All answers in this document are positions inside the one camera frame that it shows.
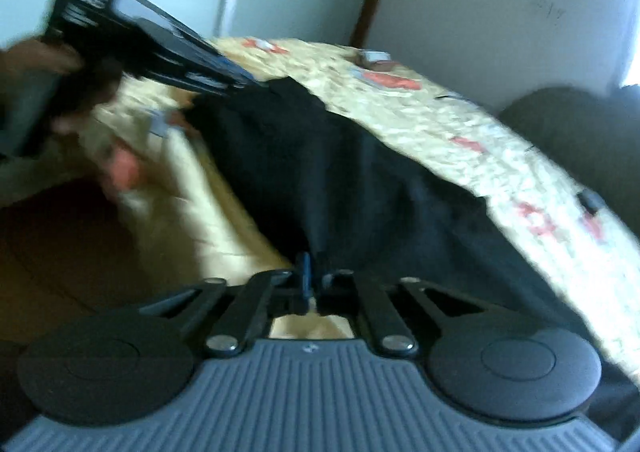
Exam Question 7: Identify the small brown white box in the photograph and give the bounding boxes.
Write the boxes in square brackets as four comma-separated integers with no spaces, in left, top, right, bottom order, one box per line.
[356,50,401,72]

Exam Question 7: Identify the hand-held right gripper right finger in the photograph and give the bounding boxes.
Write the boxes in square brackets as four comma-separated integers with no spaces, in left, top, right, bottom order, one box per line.
[319,270,507,359]

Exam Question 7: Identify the person's left hand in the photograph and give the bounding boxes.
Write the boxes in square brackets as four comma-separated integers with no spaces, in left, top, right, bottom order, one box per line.
[0,38,123,133]

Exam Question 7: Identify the black pants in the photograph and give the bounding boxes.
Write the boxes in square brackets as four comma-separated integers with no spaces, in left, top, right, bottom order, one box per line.
[185,76,640,439]

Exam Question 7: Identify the dark headboard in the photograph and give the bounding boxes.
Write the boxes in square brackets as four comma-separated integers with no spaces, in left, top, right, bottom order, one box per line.
[500,86,640,229]

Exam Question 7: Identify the yellow printed blanket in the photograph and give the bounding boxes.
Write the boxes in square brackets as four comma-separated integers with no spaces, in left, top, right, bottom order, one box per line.
[0,36,640,374]

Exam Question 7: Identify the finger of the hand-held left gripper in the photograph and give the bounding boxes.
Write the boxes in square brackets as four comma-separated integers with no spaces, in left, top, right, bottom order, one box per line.
[117,0,257,81]
[131,44,272,96]

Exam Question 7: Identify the black power adapter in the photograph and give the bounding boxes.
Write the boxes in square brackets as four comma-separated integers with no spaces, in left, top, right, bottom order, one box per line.
[580,191,606,215]

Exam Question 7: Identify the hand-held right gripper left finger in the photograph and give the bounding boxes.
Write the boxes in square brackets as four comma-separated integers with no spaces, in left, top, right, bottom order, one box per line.
[141,253,316,357]

